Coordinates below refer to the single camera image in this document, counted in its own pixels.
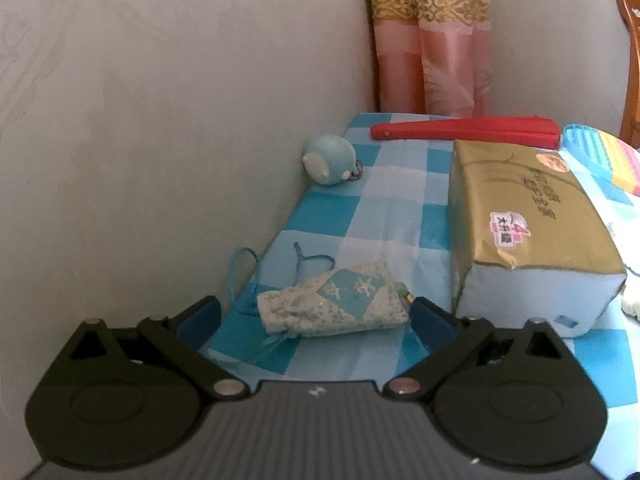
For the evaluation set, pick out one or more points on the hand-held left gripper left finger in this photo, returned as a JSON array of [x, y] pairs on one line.
[[200, 322]]

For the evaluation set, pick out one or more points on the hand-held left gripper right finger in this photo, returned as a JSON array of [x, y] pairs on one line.
[[430, 321]]

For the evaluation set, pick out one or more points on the floral sachet pouch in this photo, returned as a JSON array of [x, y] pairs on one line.
[[340, 300]]

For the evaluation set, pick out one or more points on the cream fabric scrunchie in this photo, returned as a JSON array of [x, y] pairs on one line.
[[632, 300]]

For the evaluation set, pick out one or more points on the blue checked tablecloth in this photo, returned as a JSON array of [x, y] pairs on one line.
[[400, 210]]

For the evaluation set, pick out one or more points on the gold tissue pack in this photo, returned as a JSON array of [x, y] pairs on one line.
[[525, 220]]

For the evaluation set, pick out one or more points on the red folding fan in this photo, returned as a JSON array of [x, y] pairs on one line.
[[465, 128]]

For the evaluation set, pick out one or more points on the rainbow bubble pop toy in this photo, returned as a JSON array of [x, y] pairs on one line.
[[610, 157]]

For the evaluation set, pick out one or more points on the pink curtain with gold band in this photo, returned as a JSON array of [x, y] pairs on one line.
[[430, 50]]

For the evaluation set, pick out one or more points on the wooden headboard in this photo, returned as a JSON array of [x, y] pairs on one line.
[[631, 60]]

